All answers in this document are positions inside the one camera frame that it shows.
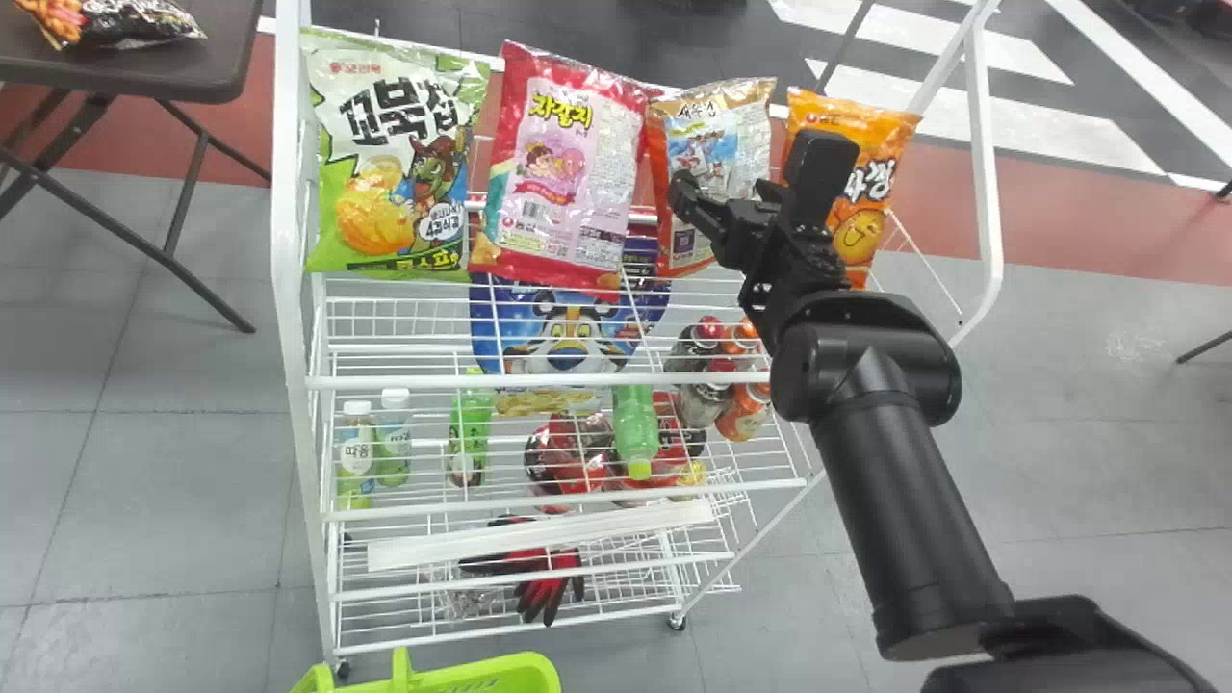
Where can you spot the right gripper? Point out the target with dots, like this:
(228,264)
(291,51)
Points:
(770,245)

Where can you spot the red noodle packet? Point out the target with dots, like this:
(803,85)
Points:
(674,457)
(568,462)

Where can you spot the orange snack packet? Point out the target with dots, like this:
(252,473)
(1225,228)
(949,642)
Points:
(881,183)

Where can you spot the dark side table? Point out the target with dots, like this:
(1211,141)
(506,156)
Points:
(144,67)

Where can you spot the blue cereal bag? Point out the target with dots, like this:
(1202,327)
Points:
(568,332)

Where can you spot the white bottle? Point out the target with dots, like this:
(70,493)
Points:
(394,443)
(355,457)

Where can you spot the black can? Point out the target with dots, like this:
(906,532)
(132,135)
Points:
(703,397)
(701,342)

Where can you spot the orange can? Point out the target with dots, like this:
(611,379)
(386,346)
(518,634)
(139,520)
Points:
(743,337)
(743,414)

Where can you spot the silver snack packet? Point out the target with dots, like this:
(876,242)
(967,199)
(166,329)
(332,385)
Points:
(717,130)

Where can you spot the green snack packet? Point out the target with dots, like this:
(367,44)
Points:
(385,164)

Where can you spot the green bottle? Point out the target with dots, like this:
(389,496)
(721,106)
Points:
(635,428)
(470,433)

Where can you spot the red gloves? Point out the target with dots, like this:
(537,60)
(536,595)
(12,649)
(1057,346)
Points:
(539,577)

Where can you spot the green basket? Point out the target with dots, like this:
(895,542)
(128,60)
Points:
(462,676)

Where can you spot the black snack packet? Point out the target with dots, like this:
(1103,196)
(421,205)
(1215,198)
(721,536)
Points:
(125,19)

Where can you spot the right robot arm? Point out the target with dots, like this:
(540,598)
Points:
(895,500)

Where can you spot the red snack packet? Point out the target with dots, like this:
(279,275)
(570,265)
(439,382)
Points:
(568,164)

